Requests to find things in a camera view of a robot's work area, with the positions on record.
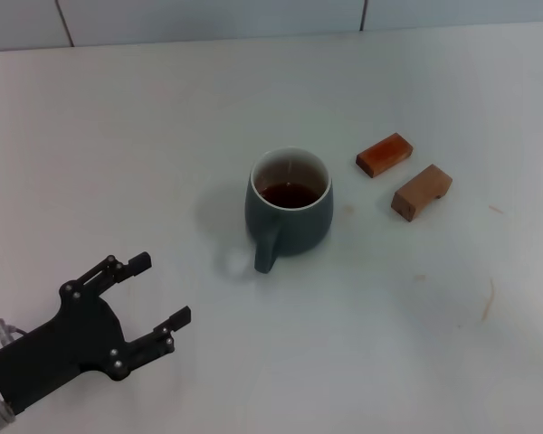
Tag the reddish brown wooden block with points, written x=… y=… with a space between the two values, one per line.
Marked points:
x=382 y=156

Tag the grey ceramic cup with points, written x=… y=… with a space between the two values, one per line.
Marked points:
x=298 y=230

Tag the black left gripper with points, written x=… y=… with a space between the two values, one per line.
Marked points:
x=68 y=343

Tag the dark tea liquid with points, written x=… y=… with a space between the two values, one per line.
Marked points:
x=289 y=195

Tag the light tan wooden block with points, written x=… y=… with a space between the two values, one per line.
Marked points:
x=416 y=194

